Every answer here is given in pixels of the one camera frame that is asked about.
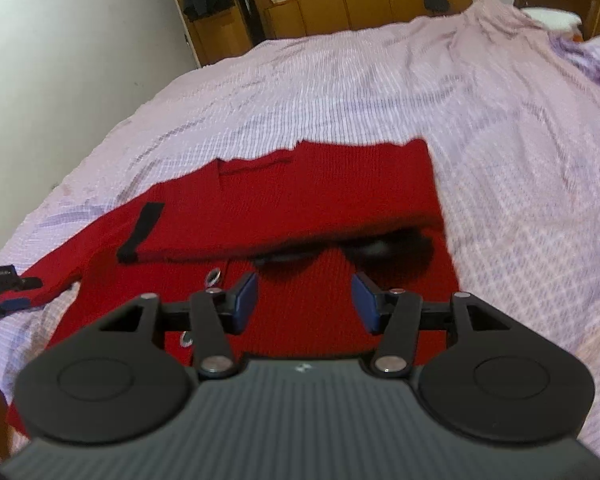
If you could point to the bed with pink checkered sheet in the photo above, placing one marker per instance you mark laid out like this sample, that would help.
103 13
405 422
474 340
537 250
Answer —
505 160

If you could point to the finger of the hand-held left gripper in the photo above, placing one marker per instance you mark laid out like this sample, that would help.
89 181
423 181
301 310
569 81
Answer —
30 283
16 303

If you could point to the white pillow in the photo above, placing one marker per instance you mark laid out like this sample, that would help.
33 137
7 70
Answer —
552 16

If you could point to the red knit sweater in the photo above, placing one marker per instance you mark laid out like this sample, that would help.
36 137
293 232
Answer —
330 195

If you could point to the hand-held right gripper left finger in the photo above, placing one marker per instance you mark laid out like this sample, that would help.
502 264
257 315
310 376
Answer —
244 305

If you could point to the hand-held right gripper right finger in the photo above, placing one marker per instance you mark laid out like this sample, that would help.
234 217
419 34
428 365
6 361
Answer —
366 305

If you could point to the purple cloth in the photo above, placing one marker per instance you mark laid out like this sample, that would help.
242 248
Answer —
590 57

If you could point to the small black object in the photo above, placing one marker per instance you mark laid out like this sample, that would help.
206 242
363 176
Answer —
436 3

